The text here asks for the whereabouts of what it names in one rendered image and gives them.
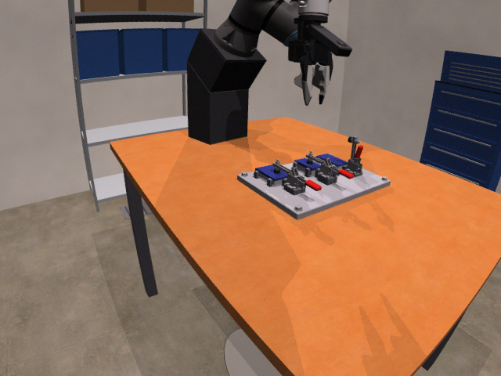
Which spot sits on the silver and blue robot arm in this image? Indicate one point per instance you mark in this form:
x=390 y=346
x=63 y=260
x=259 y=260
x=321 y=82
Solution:
x=241 y=30

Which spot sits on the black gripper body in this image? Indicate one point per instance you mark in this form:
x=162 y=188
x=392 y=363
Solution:
x=317 y=52

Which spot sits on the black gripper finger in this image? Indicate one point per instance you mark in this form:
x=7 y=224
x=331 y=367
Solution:
x=304 y=79
x=322 y=78

